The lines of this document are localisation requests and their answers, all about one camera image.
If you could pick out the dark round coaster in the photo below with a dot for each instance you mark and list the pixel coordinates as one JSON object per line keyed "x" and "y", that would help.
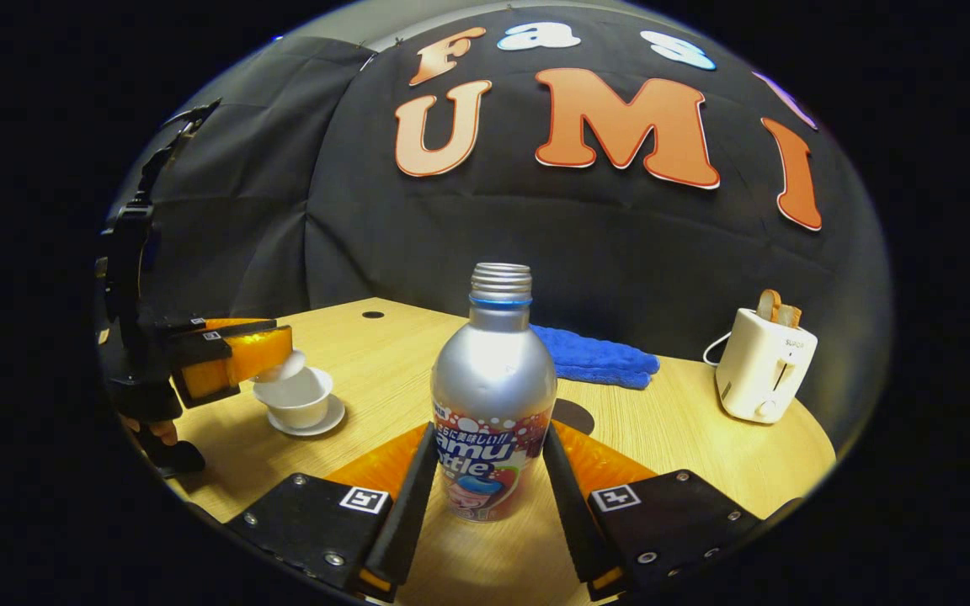
{"x": 575, "y": 414}

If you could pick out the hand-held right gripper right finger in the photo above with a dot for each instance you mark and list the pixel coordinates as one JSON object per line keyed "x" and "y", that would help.
{"x": 569, "y": 513}

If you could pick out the blue towel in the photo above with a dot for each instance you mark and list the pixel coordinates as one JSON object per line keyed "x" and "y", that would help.
{"x": 594, "y": 355}

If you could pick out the toast slice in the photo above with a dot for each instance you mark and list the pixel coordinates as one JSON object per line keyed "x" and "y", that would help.
{"x": 775, "y": 310}

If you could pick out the white teacup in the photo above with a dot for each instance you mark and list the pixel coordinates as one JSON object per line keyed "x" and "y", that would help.
{"x": 298, "y": 404}

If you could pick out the black backdrop cloth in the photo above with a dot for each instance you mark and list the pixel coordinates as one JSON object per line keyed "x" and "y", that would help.
{"x": 620, "y": 252}

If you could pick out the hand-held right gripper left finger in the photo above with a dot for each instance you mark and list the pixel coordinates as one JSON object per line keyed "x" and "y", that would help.
{"x": 405, "y": 513}

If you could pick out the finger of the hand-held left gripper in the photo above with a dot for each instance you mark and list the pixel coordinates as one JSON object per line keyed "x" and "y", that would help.
{"x": 215, "y": 325}
{"x": 199, "y": 366}

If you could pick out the white toaster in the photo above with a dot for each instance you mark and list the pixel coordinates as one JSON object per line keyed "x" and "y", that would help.
{"x": 759, "y": 366}

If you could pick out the white saucer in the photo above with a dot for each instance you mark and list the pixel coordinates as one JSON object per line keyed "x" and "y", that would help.
{"x": 327, "y": 421}

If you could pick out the silver water bottle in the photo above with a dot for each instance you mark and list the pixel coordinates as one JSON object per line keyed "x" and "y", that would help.
{"x": 493, "y": 379}

